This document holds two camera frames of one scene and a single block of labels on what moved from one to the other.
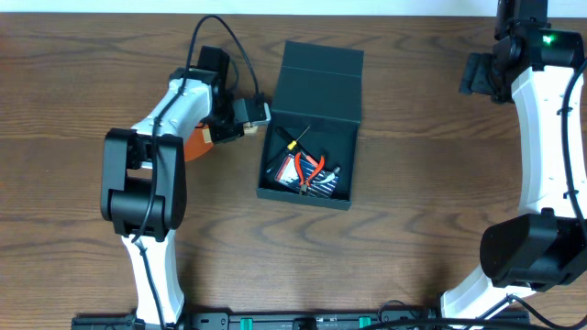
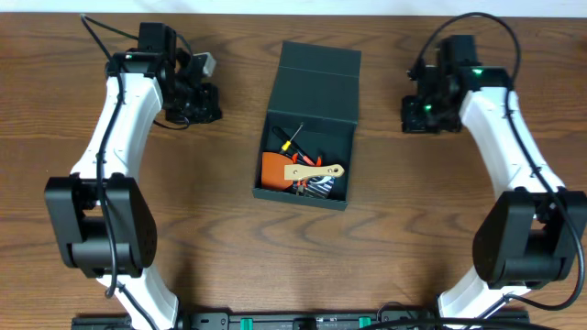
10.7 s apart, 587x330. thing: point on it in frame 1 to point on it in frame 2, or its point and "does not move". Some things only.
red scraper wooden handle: x=198 y=141 to x=279 y=170
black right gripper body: x=481 y=69 to x=429 y=115
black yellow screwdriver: x=289 y=148 to x=287 y=143
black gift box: x=308 y=140 does not move
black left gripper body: x=225 y=132 to x=197 y=107
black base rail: x=310 y=321 does not move
